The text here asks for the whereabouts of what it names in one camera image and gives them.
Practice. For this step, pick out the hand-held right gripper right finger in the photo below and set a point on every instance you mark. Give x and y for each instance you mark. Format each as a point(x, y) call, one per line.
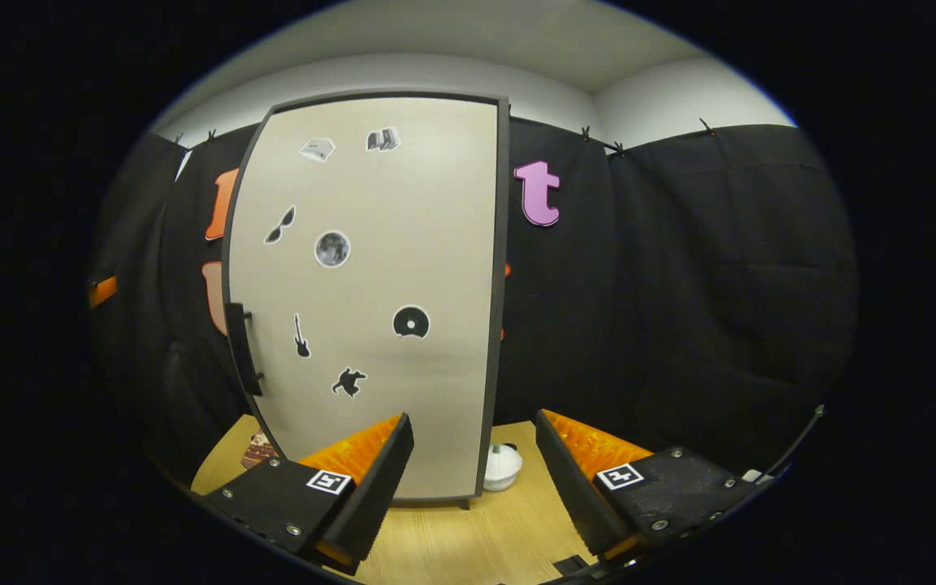
point(574, 487)

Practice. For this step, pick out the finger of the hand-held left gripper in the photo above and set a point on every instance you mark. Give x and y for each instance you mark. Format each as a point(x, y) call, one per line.
point(102, 291)

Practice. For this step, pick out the row of small cloth clips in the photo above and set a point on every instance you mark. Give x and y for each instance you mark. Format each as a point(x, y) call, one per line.
point(586, 132)

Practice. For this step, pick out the beige cabinet door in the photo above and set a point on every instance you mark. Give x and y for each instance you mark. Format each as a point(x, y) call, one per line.
point(419, 244)

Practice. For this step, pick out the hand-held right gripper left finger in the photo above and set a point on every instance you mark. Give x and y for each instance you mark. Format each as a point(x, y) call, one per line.
point(379, 496)

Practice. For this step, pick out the white flat panel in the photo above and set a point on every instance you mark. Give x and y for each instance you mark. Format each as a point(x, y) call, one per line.
point(752, 474)

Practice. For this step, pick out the thin dark metal frame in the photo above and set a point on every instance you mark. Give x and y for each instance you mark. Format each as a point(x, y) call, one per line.
point(795, 443)

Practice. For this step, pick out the white lidded jar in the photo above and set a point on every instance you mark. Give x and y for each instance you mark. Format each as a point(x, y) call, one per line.
point(502, 470)

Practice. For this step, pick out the brown cover book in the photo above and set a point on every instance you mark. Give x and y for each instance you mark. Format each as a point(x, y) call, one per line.
point(258, 451)

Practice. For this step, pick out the dark grey cabinet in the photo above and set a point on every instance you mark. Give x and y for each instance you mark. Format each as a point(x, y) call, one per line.
point(503, 325)

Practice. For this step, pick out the black backdrop cloth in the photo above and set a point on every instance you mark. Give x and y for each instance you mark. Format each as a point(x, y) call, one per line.
point(679, 284)

